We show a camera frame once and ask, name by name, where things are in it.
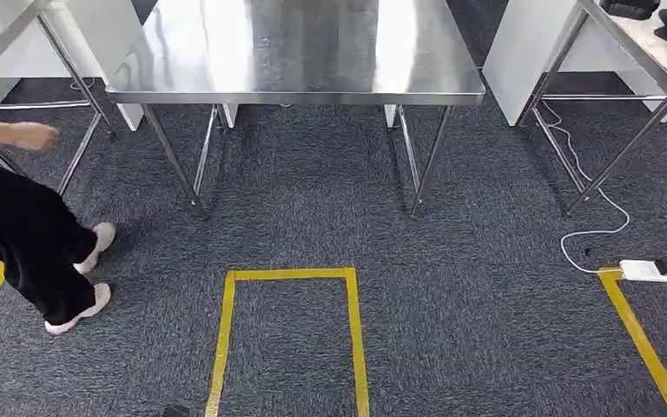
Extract person's hand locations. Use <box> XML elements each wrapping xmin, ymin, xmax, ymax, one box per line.
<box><xmin>14</xmin><ymin>122</ymin><xmax>60</xmax><ymax>153</ymax></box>

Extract person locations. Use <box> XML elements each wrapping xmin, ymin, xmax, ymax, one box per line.
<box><xmin>0</xmin><ymin>115</ymin><xmax>117</xmax><ymax>336</ymax></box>

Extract stainless steel table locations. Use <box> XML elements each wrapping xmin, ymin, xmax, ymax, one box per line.
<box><xmin>0</xmin><ymin>0</ymin><xmax>119</xmax><ymax>197</ymax></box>
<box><xmin>517</xmin><ymin>0</ymin><xmax>667</xmax><ymax>217</ymax></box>
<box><xmin>106</xmin><ymin>0</ymin><xmax>487</xmax><ymax>219</ymax></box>

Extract white partition panel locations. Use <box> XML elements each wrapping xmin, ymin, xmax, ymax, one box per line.
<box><xmin>0</xmin><ymin>0</ymin><xmax>145</xmax><ymax>132</ymax></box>
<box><xmin>483</xmin><ymin>0</ymin><xmax>667</xmax><ymax>128</ymax></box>

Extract black case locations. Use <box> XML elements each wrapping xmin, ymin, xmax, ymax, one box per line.
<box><xmin>599</xmin><ymin>0</ymin><xmax>661</xmax><ymax>21</ymax></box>

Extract white power strip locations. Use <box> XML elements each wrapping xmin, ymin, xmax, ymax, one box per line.
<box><xmin>619</xmin><ymin>259</ymin><xmax>667</xmax><ymax>284</ymax></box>

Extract white power cable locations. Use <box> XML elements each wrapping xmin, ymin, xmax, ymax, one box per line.
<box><xmin>540</xmin><ymin>100</ymin><xmax>631</xmax><ymax>275</ymax></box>

